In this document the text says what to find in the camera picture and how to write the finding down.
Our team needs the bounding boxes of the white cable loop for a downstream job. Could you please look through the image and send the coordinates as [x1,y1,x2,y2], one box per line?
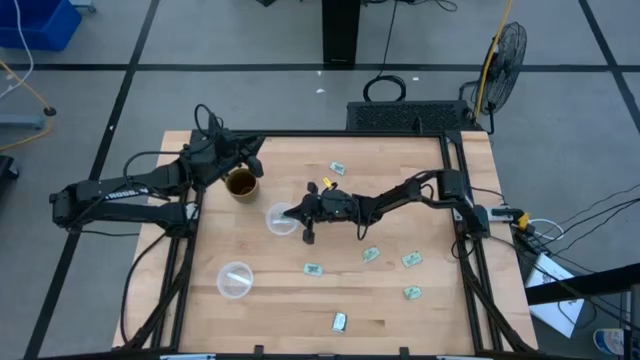
[528,217,566,242]

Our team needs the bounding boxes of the white blue printed container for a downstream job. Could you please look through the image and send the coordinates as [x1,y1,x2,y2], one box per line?
[593,327,626,357]

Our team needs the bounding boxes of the black pillar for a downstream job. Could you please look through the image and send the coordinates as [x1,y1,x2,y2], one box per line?
[321,0,362,66]

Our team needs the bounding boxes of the black arm base cable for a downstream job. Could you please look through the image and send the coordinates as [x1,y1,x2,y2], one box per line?
[119,230,169,346]

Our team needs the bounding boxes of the black beam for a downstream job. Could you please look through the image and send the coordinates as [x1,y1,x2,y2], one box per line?
[524,262,640,306]

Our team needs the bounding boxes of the yellow cable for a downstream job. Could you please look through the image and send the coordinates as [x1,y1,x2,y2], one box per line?
[474,0,515,119]
[0,59,57,154]

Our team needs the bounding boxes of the black computer case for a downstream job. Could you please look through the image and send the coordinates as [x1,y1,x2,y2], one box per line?
[345,99,484,133]

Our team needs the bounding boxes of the black aluminium table frame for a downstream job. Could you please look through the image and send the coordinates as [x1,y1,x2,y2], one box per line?
[119,128,539,360]

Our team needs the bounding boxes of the clear plastic bowl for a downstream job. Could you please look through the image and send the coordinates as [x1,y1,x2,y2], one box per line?
[264,201,301,237]
[216,261,255,300]

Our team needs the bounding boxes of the black floor foot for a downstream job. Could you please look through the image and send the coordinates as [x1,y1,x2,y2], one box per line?
[0,154,21,182]

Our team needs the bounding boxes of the white paper booklet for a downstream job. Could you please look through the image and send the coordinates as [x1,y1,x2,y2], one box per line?
[524,252,586,339]

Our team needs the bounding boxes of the blue plastic bin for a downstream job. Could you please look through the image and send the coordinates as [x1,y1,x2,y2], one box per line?
[0,0,84,52]

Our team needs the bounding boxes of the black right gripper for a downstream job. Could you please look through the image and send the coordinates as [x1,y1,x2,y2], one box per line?
[298,181,358,246]

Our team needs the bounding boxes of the black post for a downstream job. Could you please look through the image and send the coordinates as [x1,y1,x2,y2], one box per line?
[622,284,640,360]

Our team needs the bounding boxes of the black floor fan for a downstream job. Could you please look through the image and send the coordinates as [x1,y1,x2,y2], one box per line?
[459,20,529,134]

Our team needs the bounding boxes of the brown ceramic mug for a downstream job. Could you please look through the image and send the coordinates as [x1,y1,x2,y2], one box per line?
[221,167,260,204]

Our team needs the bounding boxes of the coiled black cable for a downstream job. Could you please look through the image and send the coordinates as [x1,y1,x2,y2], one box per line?
[362,0,407,104]

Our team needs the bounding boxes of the grey power strip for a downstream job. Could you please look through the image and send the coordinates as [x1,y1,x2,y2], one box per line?
[487,203,516,224]

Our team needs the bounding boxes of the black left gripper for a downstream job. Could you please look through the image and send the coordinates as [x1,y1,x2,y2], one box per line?
[219,132,267,179]

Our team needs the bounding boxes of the grey metal base leg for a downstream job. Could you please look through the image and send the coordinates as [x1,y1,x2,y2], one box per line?
[0,113,47,132]

